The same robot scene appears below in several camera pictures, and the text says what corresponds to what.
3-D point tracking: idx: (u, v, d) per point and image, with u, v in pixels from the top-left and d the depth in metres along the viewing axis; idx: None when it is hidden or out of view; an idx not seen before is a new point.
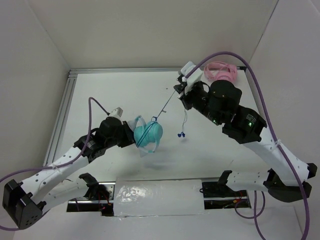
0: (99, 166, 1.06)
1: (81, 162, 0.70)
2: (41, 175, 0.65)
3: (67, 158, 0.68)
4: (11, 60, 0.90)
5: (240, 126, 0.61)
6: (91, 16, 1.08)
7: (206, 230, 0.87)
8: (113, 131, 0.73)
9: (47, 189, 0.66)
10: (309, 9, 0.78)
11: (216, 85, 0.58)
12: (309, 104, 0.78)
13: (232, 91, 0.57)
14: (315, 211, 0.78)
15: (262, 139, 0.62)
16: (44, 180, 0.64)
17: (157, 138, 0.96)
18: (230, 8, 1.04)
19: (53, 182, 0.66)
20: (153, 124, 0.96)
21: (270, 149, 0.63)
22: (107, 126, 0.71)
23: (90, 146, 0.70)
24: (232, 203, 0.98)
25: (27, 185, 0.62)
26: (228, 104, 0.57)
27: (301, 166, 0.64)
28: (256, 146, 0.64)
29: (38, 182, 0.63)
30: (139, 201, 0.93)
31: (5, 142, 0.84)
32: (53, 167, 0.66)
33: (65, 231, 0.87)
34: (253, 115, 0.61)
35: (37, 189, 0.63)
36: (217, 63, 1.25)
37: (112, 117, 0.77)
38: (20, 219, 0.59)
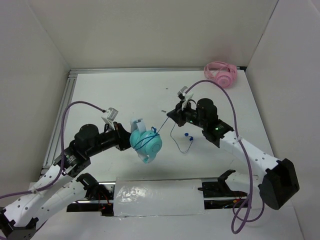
0: (98, 166, 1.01)
1: (64, 179, 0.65)
2: (22, 200, 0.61)
3: (47, 178, 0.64)
4: (12, 56, 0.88)
5: (213, 133, 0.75)
6: (92, 15, 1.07)
7: (212, 229, 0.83)
8: (90, 143, 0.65)
9: (33, 211, 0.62)
10: (310, 8, 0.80)
11: (200, 101, 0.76)
12: (310, 100, 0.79)
13: (211, 106, 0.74)
14: (315, 209, 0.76)
15: (224, 137, 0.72)
16: (26, 206, 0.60)
17: (149, 153, 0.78)
18: (230, 9, 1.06)
19: (37, 205, 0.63)
20: (150, 136, 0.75)
21: (232, 144, 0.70)
22: (81, 139, 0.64)
23: (70, 161, 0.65)
24: (232, 203, 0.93)
25: (10, 213, 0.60)
26: (206, 114, 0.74)
27: (265, 157, 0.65)
28: (224, 145, 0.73)
29: (20, 209, 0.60)
30: (139, 201, 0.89)
31: (5, 141, 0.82)
32: (33, 192, 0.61)
33: (61, 233, 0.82)
34: (224, 125, 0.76)
35: (19, 217, 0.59)
36: (217, 63, 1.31)
37: (90, 125, 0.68)
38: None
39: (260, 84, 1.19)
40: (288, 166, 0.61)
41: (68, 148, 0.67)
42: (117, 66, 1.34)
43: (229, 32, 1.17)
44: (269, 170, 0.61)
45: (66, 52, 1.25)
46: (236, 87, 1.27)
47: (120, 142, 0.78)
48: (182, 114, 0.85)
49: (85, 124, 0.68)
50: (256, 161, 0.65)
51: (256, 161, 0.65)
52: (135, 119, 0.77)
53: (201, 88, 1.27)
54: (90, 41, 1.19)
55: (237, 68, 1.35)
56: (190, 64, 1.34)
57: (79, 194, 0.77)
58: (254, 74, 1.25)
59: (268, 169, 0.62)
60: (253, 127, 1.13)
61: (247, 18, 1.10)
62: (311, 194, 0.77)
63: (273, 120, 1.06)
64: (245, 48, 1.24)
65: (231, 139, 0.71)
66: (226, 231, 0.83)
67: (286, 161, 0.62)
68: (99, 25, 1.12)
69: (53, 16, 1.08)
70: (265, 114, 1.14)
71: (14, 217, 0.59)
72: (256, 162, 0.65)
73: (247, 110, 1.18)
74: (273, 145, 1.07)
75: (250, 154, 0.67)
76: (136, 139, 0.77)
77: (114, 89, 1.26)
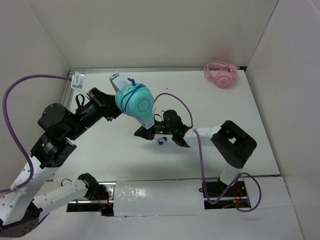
0: (98, 166, 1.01)
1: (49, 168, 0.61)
2: (6, 199, 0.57)
3: (26, 172, 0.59)
4: (12, 57, 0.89)
5: (180, 138, 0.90)
6: (92, 15, 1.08)
7: (212, 230, 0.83)
8: (59, 125, 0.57)
9: (21, 205, 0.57)
10: (310, 8, 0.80)
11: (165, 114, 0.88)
12: (309, 100, 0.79)
13: (176, 117, 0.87)
14: (314, 209, 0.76)
15: (185, 135, 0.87)
16: (10, 204, 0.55)
17: (136, 110, 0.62)
18: (230, 9, 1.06)
19: (24, 199, 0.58)
20: (130, 91, 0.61)
21: (191, 135, 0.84)
22: (46, 126, 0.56)
23: (49, 148, 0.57)
24: (232, 203, 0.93)
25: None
26: (173, 123, 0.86)
27: (212, 128, 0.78)
28: (189, 140, 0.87)
29: (5, 207, 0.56)
30: (139, 202, 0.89)
31: (5, 141, 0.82)
32: (12, 190, 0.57)
33: (60, 233, 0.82)
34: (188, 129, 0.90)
35: (5, 215, 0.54)
36: (217, 63, 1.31)
37: (53, 105, 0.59)
38: (12, 234, 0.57)
39: (261, 84, 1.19)
40: (227, 124, 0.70)
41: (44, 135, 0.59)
42: (117, 66, 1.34)
43: (230, 32, 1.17)
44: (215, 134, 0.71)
45: (66, 52, 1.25)
46: (237, 87, 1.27)
47: (106, 112, 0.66)
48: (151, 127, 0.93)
49: (49, 106, 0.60)
50: (207, 134, 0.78)
51: (207, 134, 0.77)
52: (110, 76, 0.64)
53: (201, 88, 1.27)
54: (90, 41, 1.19)
55: (237, 68, 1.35)
56: (191, 64, 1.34)
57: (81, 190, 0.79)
58: (255, 74, 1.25)
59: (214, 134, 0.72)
60: (254, 127, 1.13)
61: (248, 18, 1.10)
62: (311, 194, 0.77)
63: (273, 120, 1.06)
64: (245, 47, 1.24)
65: (190, 131, 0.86)
66: (226, 231, 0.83)
67: (225, 122, 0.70)
68: (99, 25, 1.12)
69: (53, 16, 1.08)
70: (265, 114, 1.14)
71: (2, 216, 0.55)
72: (207, 135, 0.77)
73: (247, 110, 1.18)
74: (273, 145, 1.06)
75: (202, 132, 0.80)
76: (117, 101, 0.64)
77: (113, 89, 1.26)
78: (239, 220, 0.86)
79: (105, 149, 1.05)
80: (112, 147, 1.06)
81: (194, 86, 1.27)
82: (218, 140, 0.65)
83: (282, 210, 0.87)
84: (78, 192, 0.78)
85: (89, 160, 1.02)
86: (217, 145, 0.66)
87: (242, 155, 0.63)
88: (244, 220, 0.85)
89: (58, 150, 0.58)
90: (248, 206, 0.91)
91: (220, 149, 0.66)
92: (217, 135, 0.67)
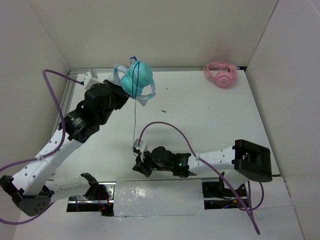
0: (98, 166, 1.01)
1: (72, 145, 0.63)
2: (30, 169, 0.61)
3: (53, 144, 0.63)
4: (12, 57, 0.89)
5: (182, 170, 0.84)
6: (92, 15, 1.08)
7: (212, 229, 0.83)
8: (100, 102, 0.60)
9: (42, 178, 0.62)
10: (310, 9, 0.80)
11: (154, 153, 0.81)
12: (310, 100, 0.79)
13: (165, 153, 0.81)
14: (313, 208, 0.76)
15: (190, 166, 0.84)
16: (33, 174, 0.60)
17: (149, 76, 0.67)
18: (230, 9, 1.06)
19: (46, 171, 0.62)
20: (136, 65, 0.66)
21: (198, 165, 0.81)
22: (93, 97, 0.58)
23: (78, 123, 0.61)
24: (232, 203, 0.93)
25: (18, 182, 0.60)
26: (165, 159, 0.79)
27: (225, 153, 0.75)
28: (196, 170, 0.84)
29: (27, 177, 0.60)
30: (139, 201, 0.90)
31: (5, 142, 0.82)
32: (39, 159, 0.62)
33: (60, 233, 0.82)
34: (185, 157, 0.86)
35: (27, 185, 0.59)
36: (217, 63, 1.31)
37: (100, 83, 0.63)
38: (26, 209, 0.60)
39: (260, 84, 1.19)
40: (241, 144, 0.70)
41: (74, 111, 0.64)
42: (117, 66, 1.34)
43: (230, 32, 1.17)
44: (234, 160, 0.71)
45: (66, 52, 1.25)
46: (237, 87, 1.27)
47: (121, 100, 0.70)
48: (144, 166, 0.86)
49: (96, 83, 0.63)
50: (221, 162, 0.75)
51: (221, 162, 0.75)
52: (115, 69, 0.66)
53: (201, 87, 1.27)
54: (90, 41, 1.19)
55: (237, 68, 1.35)
56: (190, 64, 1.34)
57: (84, 185, 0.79)
58: (255, 74, 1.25)
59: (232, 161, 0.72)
60: (254, 127, 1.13)
61: (248, 18, 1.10)
62: (311, 195, 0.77)
63: (273, 120, 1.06)
64: (245, 47, 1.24)
65: (194, 162, 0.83)
66: (226, 231, 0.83)
67: (238, 143, 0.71)
68: (99, 25, 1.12)
69: (53, 16, 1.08)
70: (265, 114, 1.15)
71: (22, 185, 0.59)
72: (222, 163, 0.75)
73: (247, 110, 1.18)
74: (273, 145, 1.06)
75: (213, 160, 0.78)
76: (129, 81, 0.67)
77: None
78: (240, 220, 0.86)
79: (105, 149, 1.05)
80: (112, 147, 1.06)
81: (194, 85, 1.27)
82: (243, 167, 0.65)
83: (282, 210, 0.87)
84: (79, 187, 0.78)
85: (89, 160, 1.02)
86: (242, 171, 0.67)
87: (268, 174, 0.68)
88: (244, 220, 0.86)
89: (87, 125, 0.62)
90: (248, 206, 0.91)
91: (245, 173, 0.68)
92: (239, 162, 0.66)
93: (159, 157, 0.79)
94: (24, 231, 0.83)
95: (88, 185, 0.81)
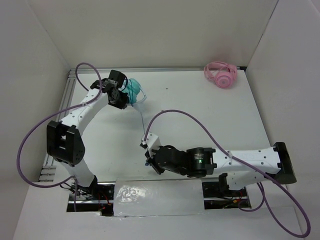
0: (98, 166, 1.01)
1: (103, 99, 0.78)
2: (75, 113, 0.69)
3: (90, 97, 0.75)
4: (12, 57, 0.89)
5: (198, 169, 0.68)
6: (92, 15, 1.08)
7: (213, 230, 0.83)
8: (121, 77, 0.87)
9: (84, 122, 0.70)
10: (310, 9, 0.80)
11: (159, 157, 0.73)
12: (310, 100, 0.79)
13: (169, 153, 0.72)
14: (313, 209, 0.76)
15: (218, 165, 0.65)
16: (80, 115, 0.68)
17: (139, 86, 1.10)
18: (230, 9, 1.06)
19: (88, 115, 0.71)
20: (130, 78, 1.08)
21: (230, 165, 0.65)
22: (118, 72, 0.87)
23: (105, 86, 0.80)
24: (232, 203, 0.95)
25: (67, 121, 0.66)
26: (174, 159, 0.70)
27: (266, 154, 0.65)
28: (220, 171, 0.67)
29: (76, 117, 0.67)
30: (139, 201, 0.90)
31: (6, 142, 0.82)
32: (83, 105, 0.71)
33: (60, 233, 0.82)
34: (202, 152, 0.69)
35: (78, 122, 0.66)
36: (217, 63, 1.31)
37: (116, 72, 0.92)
38: (74, 149, 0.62)
39: (261, 84, 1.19)
40: (284, 148, 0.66)
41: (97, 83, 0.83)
42: (117, 66, 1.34)
43: (230, 33, 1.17)
44: (281, 163, 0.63)
45: (66, 52, 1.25)
46: (237, 87, 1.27)
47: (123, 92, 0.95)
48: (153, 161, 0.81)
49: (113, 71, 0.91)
50: (263, 164, 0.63)
51: (263, 164, 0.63)
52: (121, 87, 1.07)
53: (201, 87, 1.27)
54: (90, 41, 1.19)
55: (237, 68, 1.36)
56: (190, 64, 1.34)
57: (90, 178, 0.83)
58: (255, 74, 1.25)
59: (278, 163, 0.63)
60: (254, 127, 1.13)
61: (247, 18, 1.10)
62: (311, 195, 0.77)
63: (274, 120, 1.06)
64: (245, 48, 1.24)
65: (223, 160, 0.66)
66: (226, 231, 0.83)
67: (280, 145, 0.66)
68: (99, 25, 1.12)
69: (53, 16, 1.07)
70: (265, 114, 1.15)
71: (73, 123, 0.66)
72: (263, 164, 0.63)
73: (247, 110, 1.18)
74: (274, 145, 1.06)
75: (253, 161, 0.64)
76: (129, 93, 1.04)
77: None
78: (240, 220, 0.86)
79: (105, 149, 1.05)
80: (112, 147, 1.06)
81: (194, 85, 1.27)
82: (291, 172, 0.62)
83: (282, 209, 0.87)
84: (85, 179, 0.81)
85: (89, 160, 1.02)
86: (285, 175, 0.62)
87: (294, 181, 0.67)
88: (244, 220, 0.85)
89: (113, 87, 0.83)
90: (248, 206, 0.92)
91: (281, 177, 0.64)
92: (287, 167, 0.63)
93: (166, 159, 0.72)
94: (24, 231, 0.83)
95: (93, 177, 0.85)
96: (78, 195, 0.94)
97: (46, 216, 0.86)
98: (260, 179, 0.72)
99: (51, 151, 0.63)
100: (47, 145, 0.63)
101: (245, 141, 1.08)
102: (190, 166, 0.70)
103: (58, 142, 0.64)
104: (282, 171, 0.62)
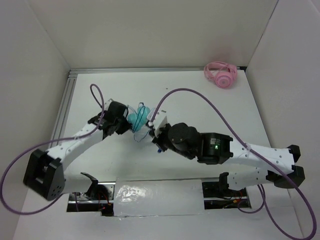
0: (98, 166, 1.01)
1: (97, 136, 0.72)
2: (64, 145, 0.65)
3: (84, 131, 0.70)
4: (12, 57, 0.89)
5: (211, 154, 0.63)
6: (92, 15, 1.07)
7: (212, 229, 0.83)
8: (121, 110, 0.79)
9: (71, 156, 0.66)
10: (310, 9, 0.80)
11: (173, 133, 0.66)
12: (310, 100, 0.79)
13: (186, 130, 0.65)
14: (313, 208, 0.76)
15: (234, 154, 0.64)
16: (69, 149, 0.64)
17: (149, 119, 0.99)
18: (230, 8, 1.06)
19: (76, 150, 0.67)
20: (143, 107, 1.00)
21: (246, 157, 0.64)
22: (117, 106, 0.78)
23: (103, 123, 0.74)
24: (232, 204, 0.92)
25: (53, 153, 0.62)
26: (189, 142, 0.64)
27: (282, 154, 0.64)
28: (234, 161, 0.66)
29: (64, 150, 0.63)
30: (139, 201, 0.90)
31: (6, 143, 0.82)
32: (74, 138, 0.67)
33: (60, 233, 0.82)
34: (218, 137, 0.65)
35: (65, 156, 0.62)
36: (217, 63, 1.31)
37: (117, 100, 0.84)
38: (51, 184, 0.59)
39: (261, 84, 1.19)
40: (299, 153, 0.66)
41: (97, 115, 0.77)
42: (117, 65, 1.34)
43: (230, 32, 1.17)
44: (295, 166, 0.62)
45: (65, 52, 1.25)
46: (237, 87, 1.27)
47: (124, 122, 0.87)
48: (159, 141, 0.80)
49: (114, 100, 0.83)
50: (278, 163, 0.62)
51: (278, 162, 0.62)
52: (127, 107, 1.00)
53: (201, 87, 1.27)
54: (90, 41, 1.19)
55: (237, 68, 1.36)
56: (190, 64, 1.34)
57: (87, 181, 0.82)
58: (255, 74, 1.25)
59: (293, 165, 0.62)
60: (253, 127, 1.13)
61: (248, 18, 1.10)
62: (311, 195, 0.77)
63: (274, 120, 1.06)
64: (245, 47, 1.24)
65: (240, 151, 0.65)
66: (226, 231, 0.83)
67: (295, 148, 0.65)
68: (99, 25, 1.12)
69: (53, 16, 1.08)
70: (266, 114, 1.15)
71: (59, 155, 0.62)
72: (278, 164, 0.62)
73: (247, 110, 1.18)
74: (274, 145, 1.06)
75: (268, 157, 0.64)
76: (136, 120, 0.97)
77: (114, 89, 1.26)
78: (240, 220, 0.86)
79: (105, 150, 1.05)
80: (112, 147, 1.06)
81: (194, 85, 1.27)
82: (302, 176, 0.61)
83: (281, 209, 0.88)
84: (82, 184, 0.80)
85: (89, 160, 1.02)
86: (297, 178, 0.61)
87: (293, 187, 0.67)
88: (244, 220, 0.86)
89: (111, 124, 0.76)
90: (248, 206, 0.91)
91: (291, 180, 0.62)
92: (301, 171, 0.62)
93: (182, 136, 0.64)
94: (24, 231, 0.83)
95: (90, 180, 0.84)
96: (78, 194, 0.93)
97: (45, 216, 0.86)
98: (262, 180, 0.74)
99: (27, 181, 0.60)
100: (25, 175, 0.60)
101: (245, 141, 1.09)
102: (203, 150, 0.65)
103: (38, 172, 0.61)
104: (295, 174, 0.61)
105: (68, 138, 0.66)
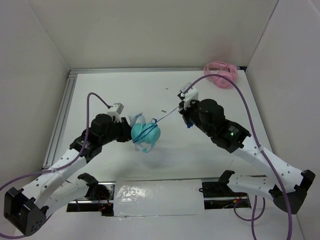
0: (98, 166, 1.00)
1: (79, 163, 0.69)
2: (41, 180, 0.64)
3: (64, 160, 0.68)
4: (12, 58, 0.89)
5: (225, 137, 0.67)
6: (92, 16, 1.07)
7: (212, 229, 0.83)
8: (104, 128, 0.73)
9: (50, 191, 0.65)
10: (310, 9, 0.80)
11: (203, 104, 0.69)
12: (310, 100, 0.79)
13: (215, 107, 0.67)
14: (314, 210, 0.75)
15: (244, 146, 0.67)
16: (45, 185, 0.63)
17: (151, 140, 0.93)
18: (231, 8, 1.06)
19: (55, 183, 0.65)
20: (152, 126, 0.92)
21: (254, 155, 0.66)
22: (98, 124, 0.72)
23: (87, 146, 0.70)
24: (232, 203, 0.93)
25: (28, 191, 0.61)
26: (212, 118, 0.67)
27: (291, 171, 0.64)
28: (241, 154, 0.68)
29: (39, 187, 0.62)
30: (139, 201, 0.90)
31: (6, 143, 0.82)
32: (52, 171, 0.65)
33: (59, 234, 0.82)
34: (238, 128, 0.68)
35: (39, 193, 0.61)
36: (217, 63, 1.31)
37: (101, 114, 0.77)
38: (27, 226, 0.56)
39: (261, 84, 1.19)
40: (312, 180, 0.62)
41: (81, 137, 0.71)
42: (116, 65, 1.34)
43: (230, 32, 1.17)
44: (298, 187, 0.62)
45: (65, 52, 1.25)
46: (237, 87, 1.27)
47: (116, 134, 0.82)
48: (185, 114, 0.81)
49: (98, 114, 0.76)
50: (283, 175, 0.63)
51: (283, 175, 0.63)
52: (137, 114, 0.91)
53: (200, 87, 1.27)
54: (89, 41, 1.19)
55: (237, 68, 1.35)
56: (190, 64, 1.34)
57: (82, 189, 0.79)
58: (255, 74, 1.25)
59: (296, 185, 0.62)
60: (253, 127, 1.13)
61: (248, 18, 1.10)
62: (311, 195, 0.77)
63: (273, 120, 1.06)
64: (245, 47, 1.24)
65: (251, 148, 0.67)
66: (226, 231, 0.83)
67: (309, 173, 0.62)
68: (99, 25, 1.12)
69: (53, 16, 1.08)
70: (265, 113, 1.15)
71: (34, 193, 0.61)
72: (283, 176, 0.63)
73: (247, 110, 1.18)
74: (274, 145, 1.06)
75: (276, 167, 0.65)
76: (137, 133, 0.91)
77: (113, 89, 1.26)
78: (240, 220, 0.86)
79: (105, 150, 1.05)
80: (113, 146, 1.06)
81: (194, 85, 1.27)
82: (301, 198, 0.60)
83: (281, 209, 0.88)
84: (76, 192, 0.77)
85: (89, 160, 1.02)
86: (296, 194, 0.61)
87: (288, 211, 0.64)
88: (243, 220, 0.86)
89: (94, 148, 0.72)
90: (248, 206, 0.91)
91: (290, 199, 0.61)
92: (303, 195, 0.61)
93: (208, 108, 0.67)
94: None
95: (87, 186, 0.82)
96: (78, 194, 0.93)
97: None
98: (261, 192, 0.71)
99: (6, 217, 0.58)
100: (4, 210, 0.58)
101: None
102: (219, 131, 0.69)
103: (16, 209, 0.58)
104: (296, 193, 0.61)
105: (45, 171, 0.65)
